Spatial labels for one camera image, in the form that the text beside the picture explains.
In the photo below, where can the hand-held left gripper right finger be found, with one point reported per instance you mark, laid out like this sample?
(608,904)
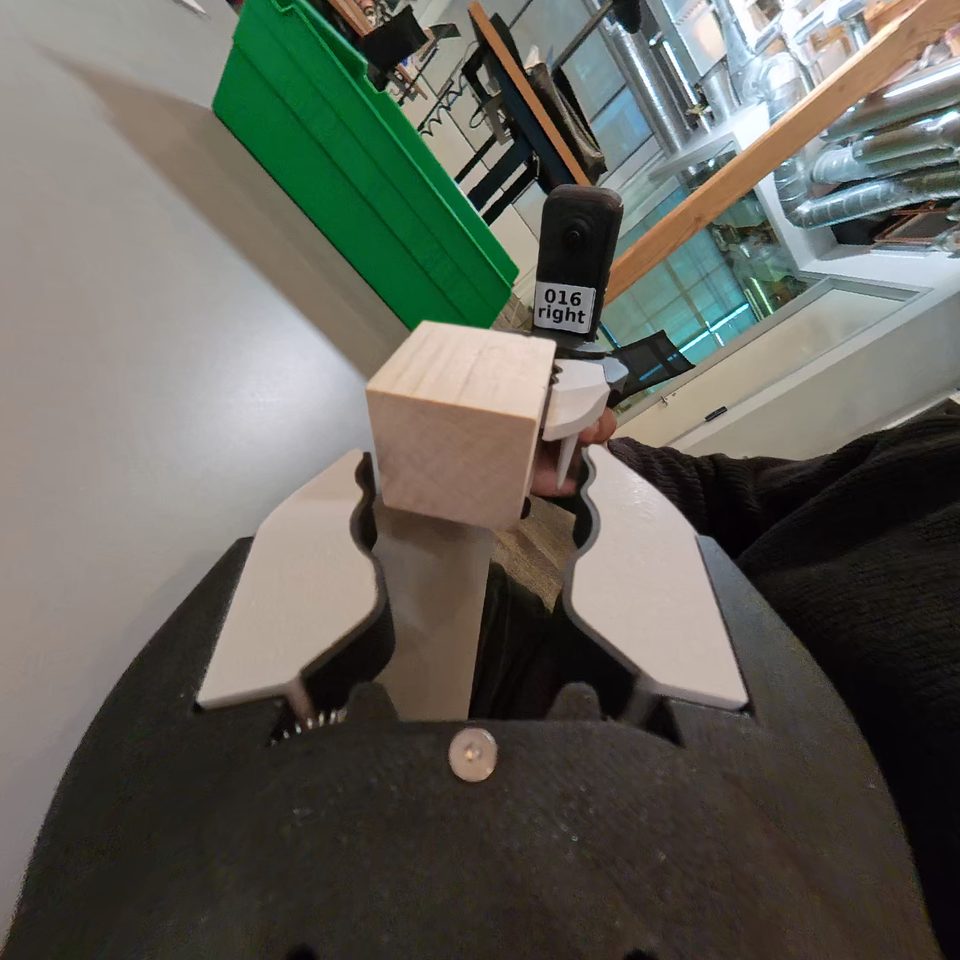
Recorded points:
(660,607)

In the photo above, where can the person's right forearm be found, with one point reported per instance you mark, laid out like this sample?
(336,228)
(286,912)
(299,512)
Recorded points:
(675,487)

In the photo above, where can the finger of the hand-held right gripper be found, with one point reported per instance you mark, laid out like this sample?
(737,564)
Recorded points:
(577,401)

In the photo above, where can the pale wooden cube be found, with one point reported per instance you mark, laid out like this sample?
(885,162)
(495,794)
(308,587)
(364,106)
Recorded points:
(450,435)

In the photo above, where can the black frame table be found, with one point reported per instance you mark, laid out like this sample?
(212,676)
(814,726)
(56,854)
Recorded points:
(517,75)

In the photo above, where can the silver ventilation ducts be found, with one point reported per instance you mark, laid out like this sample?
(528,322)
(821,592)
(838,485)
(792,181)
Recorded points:
(862,195)

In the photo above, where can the green plastic bin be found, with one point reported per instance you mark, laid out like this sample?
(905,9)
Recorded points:
(337,150)

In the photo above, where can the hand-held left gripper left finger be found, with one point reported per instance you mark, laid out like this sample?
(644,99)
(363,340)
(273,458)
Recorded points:
(300,592)

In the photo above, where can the grey desk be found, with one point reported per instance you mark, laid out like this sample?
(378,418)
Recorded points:
(150,337)

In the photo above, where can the wooden railing beam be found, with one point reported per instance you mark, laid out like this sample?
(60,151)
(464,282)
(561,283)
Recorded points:
(750,157)

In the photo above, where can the person's right hand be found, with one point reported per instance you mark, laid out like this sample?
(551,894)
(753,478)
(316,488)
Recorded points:
(600,433)

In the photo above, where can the person's black sweater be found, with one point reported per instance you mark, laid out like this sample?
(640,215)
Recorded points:
(862,600)

